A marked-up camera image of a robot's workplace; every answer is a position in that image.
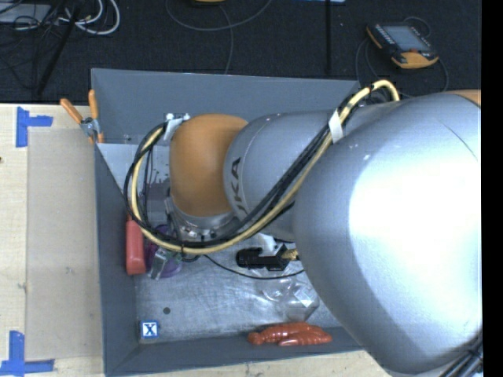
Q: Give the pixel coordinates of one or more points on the purple plastic cup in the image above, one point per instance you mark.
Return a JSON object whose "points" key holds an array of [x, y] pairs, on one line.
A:
{"points": [[175, 268]]}

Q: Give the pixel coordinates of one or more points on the red-orange flat block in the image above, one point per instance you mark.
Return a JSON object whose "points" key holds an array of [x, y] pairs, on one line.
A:
{"points": [[135, 249]]}

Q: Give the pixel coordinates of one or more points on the grey metal bin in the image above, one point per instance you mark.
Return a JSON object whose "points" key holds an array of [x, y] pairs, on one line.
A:
{"points": [[220, 301]]}

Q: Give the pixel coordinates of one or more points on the clear plastic bottle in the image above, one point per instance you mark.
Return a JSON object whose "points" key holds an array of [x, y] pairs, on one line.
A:
{"points": [[292, 299]]}

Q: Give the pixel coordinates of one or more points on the red toy lobster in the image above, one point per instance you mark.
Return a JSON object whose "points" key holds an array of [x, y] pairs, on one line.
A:
{"points": [[291, 335]]}

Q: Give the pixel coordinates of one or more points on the black cylinder on white bracket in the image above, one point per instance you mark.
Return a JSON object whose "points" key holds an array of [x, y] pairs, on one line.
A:
{"points": [[255, 258]]}

